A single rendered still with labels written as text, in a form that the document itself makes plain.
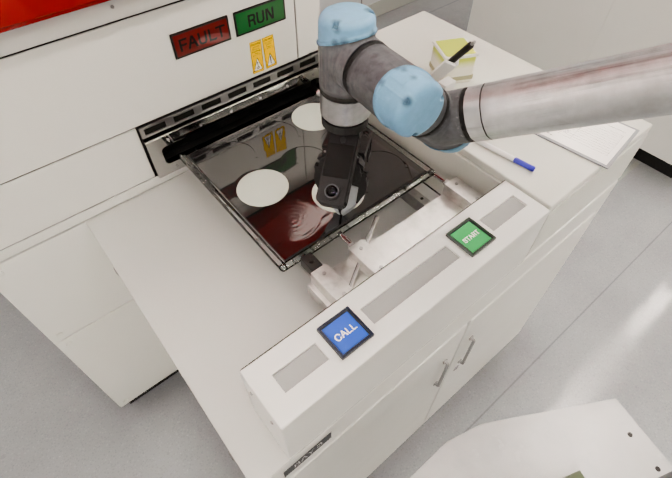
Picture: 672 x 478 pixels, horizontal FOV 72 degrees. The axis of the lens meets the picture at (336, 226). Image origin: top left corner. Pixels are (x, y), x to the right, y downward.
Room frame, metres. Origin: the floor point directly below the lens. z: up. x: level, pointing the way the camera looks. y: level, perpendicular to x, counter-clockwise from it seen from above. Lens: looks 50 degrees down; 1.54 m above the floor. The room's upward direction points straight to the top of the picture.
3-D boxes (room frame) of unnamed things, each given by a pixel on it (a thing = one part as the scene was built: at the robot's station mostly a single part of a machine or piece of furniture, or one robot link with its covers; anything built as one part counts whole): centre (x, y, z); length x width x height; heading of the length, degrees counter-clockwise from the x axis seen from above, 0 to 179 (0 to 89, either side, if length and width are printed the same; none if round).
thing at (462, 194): (0.61, -0.25, 0.89); 0.08 x 0.03 x 0.03; 39
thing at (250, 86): (0.86, 0.21, 0.96); 0.44 x 0.01 x 0.02; 129
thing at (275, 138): (0.70, 0.06, 0.90); 0.34 x 0.34 x 0.01; 39
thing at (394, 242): (0.51, -0.12, 0.87); 0.36 x 0.08 x 0.03; 129
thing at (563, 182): (0.87, -0.30, 0.89); 0.62 x 0.35 x 0.14; 39
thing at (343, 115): (0.57, -0.01, 1.13); 0.08 x 0.08 x 0.05
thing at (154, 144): (0.85, 0.21, 0.89); 0.44 x 0.02 x 0.10; 129
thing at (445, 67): (0.77, -0.20, 1.03); 0.06 x 0.04 x 0.13; 39
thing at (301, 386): (0.38, -0.12, 0.89); 0.55 x 0.09 x 0.14; 129
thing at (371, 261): (0.46, -0.06, 0.89); 0.08 x 0.03 x 0.03; 39
